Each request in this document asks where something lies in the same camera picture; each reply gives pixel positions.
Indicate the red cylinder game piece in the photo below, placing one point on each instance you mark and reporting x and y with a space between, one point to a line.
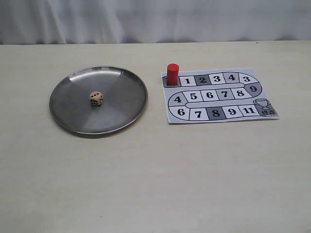
172 74

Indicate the beige wooden die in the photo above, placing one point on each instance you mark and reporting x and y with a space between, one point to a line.
96 98

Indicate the printed paper game board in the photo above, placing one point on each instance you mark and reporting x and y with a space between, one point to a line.
217 95

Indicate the white backdrop curtain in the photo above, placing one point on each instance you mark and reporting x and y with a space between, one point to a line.
152 21

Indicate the round stainless steel plate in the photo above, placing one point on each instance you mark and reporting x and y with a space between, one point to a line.
125 99

